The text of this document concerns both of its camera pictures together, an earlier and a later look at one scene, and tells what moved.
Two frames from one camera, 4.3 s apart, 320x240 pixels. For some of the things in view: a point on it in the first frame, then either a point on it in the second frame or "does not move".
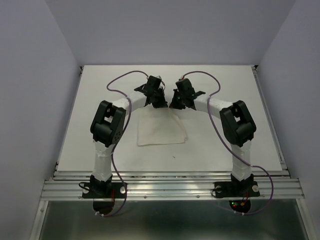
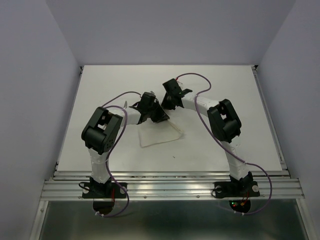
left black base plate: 109,190 does not move
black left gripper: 162,104 → 161,115
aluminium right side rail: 266,107 does not move
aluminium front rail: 273,184 does not move
